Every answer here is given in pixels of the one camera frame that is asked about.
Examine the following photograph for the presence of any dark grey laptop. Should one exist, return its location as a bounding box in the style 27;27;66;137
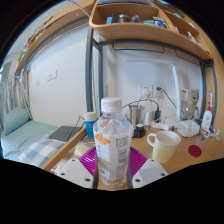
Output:
48;125;83;143

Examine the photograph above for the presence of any clear plastic water bottle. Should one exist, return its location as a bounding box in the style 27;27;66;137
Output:
92;97;134;189

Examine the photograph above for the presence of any white charger block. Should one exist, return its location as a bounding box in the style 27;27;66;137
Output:
143;111;154;126

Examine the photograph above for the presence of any grey striped curtain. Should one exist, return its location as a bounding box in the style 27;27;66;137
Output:
0;74;33;118

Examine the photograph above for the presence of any white desk lamp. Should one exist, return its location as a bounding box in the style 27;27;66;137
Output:
124;57;184;122

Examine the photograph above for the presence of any teal-sheeted bed mattress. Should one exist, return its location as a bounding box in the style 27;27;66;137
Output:
0;119;59;161

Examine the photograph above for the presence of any blue white plaid blanket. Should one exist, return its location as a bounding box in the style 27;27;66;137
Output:
18;138;66;168

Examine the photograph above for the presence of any wooden shelf unit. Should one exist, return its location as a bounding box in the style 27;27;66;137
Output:
89;0;214;61

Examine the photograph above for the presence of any white blue-labelled box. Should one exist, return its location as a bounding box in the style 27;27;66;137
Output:
179;88;189;101

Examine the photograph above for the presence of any black plug adapter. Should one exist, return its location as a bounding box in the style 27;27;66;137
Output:
154;109;162;123

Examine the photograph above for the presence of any black cube charger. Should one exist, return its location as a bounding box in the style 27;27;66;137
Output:
133;123;146;138

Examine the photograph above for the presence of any teal pillow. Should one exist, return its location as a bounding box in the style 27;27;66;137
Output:
2;107;31;136

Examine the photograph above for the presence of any brown tree-like figurine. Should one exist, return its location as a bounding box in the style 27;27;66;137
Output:
184;88;201;120

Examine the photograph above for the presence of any black power cable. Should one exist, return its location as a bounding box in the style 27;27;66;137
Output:
156;87;178;109

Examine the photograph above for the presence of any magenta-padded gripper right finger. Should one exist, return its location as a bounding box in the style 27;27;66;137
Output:
126;146;169;190

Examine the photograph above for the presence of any clear spray bottle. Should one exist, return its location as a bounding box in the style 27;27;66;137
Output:
207;93;214;111

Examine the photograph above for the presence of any white crumpled bag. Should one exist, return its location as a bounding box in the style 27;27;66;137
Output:
176;119;201;138

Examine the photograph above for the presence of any wooden bunk side board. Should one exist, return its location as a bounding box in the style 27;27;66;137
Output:
13;0;96;76

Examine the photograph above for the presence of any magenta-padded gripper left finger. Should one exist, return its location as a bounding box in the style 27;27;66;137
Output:
56;146;100;190

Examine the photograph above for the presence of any white red-pump lotion bottle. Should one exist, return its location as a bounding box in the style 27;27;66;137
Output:
199;101;213;132

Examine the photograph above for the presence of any wooden side panel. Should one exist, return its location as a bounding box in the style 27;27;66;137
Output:
199;36;224;134

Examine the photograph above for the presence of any white wall outlet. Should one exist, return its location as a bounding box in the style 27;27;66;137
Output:
139;84;153;98
153;85;164;98

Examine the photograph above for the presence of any wrapped pale bun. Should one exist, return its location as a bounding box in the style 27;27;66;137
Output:
73;142;93;158
54;159;69;174

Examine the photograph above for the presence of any grey metal bed frame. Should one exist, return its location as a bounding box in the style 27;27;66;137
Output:
84;26;218;126

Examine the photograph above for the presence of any flat round red coaster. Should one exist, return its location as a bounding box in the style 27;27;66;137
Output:
187;144;203;158

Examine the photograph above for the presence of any steel tumbler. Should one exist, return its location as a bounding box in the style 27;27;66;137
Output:
129;104;144;129

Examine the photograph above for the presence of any cream ceramic mug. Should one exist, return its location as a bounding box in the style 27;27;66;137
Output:
146;130;183;164

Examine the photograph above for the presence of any blue white-capped canister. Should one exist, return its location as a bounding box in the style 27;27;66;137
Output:
83;111;98;139

